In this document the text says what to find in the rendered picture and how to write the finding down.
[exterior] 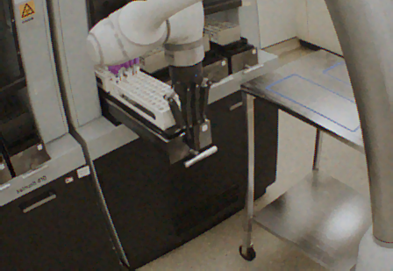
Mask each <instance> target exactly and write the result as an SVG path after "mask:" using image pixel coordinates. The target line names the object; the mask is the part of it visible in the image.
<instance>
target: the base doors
mask: <svg viewBox="0 0 393 271"><path fill-rule="evenodd" d="M294 6H295V13H296V15H295V19H296V27H297V29H296V34H297V38H298V39H301V40H304V41H307V42H310V43H312V44H314V45H316V46H320V47H323V48H324V49H327V50H330V51H332V52H334V53H336V54H339V55H341V56H343V53H342V50H341V47H340V44H339V41H338V38H337V35H336V32H335V29H334V26H333V23H332V19H331V17H330V15H329V12H328V10H327V7H326V5H325V0H294Z"/></svg>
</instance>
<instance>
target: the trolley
mask: <svg viewBox="0 0 393 271"><path fill-rule="evenodd" d="M240 90H241V96H242V108H243V121H244V138H243V146H244V170H245V177H244V193H245V197H244V214H243V215H244V228H243V235H244V239H243V244H242V245H241V246H240V247H239V253H240V255H241V257H242V258H244V259H245V260H250V261H251V260H253V259H255V258H256V253H255V250H254V249H253V245H254V244H253V243H252V242H251V238H252V227H253V223H252V222H254V223H256V224H257V225H259V226H260V227H261V228H263V229H264V230H266V231H268V232H270V233H271V234H273V235H274V236H276V237H277V238H278V239H280V240H281V241H284V243H287V245H288V244H289V246H291V247H294V248H296V250H298V251H299V252H300V253H303V254H304V255H306V256H308V257H310V259H312V260H314V261H316V262H317V263H319V265H320V264H321V266H322V265H323V267H325V268H327V269H329V270H330V271H349V270H350V268H351V267H352V266H353V265H354V264H355V263H356V261H357V257H358V252H359V250H358V249H359V244H360V242H361V238H362V237H363V236H364V234H365V232H366V231H367V230H368V228H369V227H370V226H371V225H372V224H373V223H372V217H371V216H372V214H371V203H370V198H369V197H367V196H364V195H363V194H362V193H360V192H359V191H356V190H355V189H353V188H350V187H349V186H347V185H346V184H344V183H343V182H340V181H339V180H337V179H335V178H334V177H331V176H330V175H327V174H326V173H325V172H324V171H321V170H320V169H319V161H320V154H321V147H322V139H323V132H324V133H325V134H327V135H329V136H331V137H334V138H335V139H337V140H338V141H339V142H340V141H341V142H343V143H344V144H346V145H347V146H350V147H352V148H353V149H356V150H357V151H358V152H360V153H363V154H364V155H365V151H364V145H363V139H362V136H361V135H362V133H361V125H360V121H359V116H358V112H357V107H356V103H355V100H354V92H353V88H352V85H351V82H350V79H349V76H348V72H347V65H346V62H345V59H343V58H341V57H339V56H338V55H335V54H332V53H328V52H326V51H324V50H323V49H320V50H319V51H316V52H315V53H311V54H310V55H308V54H307V55H306V56H304V57H302V58H301V59H299V60H295V61H293V62H290V63H288V64H286V65H283V66H281V67H280V68H276V69H274V70H272V71H270V72H269V73H265V74H263V75H261V76H259V77H257V78H254V79H251V80H250V81H248V82H245V83H242V84H240ZM253 96H254V97H256V98H258V99H260V100H261V101H263V102H265V103H269V104H271V105H273V106H274V107H276V108H278V109H280V110H282V111H285V112H287V113H289V114H290V115H292V116H294V117H295V118H298V119H300V120H302V121H303V122H305V123H306V124H308V125H310V126H312V127H314V128H316V129H317V133H316V143H315V153H314V158H313V163H312V171H311V172H310V173H309V174H307V175H306V176H305V177H304V178H302V179H301V180H300V181H299V182H297V183H296V184H295V185H294V186H292V187H291V188H289V189H288V190H287V191H286V192H284V193H283V194H281V195H280V196H279V197H278V198H276V199H275V200H274V201H273V202H271V203H269V204H268V205H267V206H266V207H265V208H263V209H262V210H260V211H258V212H256V213H254V214H253V201H254V101H253Z"/></svg>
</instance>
